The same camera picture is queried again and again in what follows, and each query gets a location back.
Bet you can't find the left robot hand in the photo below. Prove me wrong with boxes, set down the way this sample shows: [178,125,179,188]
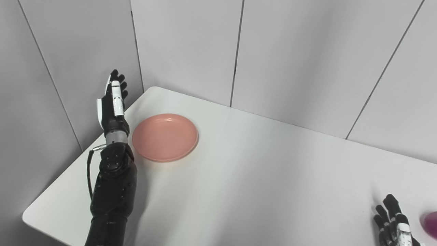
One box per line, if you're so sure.
[97,69,130,135]

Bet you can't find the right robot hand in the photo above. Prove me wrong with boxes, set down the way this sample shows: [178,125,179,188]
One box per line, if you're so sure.
[373,194,421,246]

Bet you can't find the purple red onion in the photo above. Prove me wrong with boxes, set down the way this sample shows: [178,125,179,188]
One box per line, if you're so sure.
[421,211,437,240]

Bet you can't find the pink round plate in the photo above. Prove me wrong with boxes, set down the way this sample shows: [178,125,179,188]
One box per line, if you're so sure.
[132,113,199,163]

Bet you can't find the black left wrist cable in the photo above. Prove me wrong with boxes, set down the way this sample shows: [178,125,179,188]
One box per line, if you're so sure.
[87,144,107,201]

